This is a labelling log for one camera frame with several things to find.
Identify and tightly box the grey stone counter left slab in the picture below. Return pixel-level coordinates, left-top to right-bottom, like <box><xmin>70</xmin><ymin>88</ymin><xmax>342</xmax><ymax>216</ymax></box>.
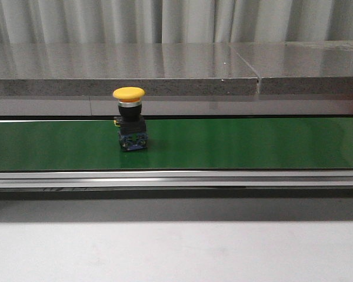
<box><xmin>0</xmin><ymin>43</ymin><xmax>258</xmax><ymax>97</ymax></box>

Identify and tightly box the grey stone counter slab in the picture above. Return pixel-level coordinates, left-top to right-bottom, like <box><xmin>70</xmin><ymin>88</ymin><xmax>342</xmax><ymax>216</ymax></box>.
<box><xmin>0</xmin><ymin>43</ymin><xmax>258</xmax><ymax>97</ymax></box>
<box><xmin>230</xmin><ymin>41</ymin><xmax>353</xmax><ymax>96</ymax></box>

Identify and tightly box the green conveyor belt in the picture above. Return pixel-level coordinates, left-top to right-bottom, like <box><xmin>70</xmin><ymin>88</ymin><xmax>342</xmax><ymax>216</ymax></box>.
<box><xmin>0</xmin><ymin>117</ymin><xmax>353</xmax><ymax>172</ymax></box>

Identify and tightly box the grey stone counter right slab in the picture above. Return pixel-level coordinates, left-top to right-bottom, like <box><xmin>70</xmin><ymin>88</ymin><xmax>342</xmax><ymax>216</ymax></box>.
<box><xmin>230</xmin><ymin>41</ymin><xmax>353</xmax><ymax>96</ymax></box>

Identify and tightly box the white pleated curtain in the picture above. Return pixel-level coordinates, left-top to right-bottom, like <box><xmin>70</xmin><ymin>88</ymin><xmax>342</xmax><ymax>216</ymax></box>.
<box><xmin>0</xmin><ymin>1</ymin><xmax>353</xmax><ymax>43</ymax></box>

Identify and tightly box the aluminium conveyor frame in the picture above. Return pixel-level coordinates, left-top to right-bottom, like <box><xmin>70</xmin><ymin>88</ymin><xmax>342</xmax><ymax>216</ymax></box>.
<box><xmin>0</xmin><ymin>169</ymin><xmax>353</xmax><ymax>189</ymax></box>

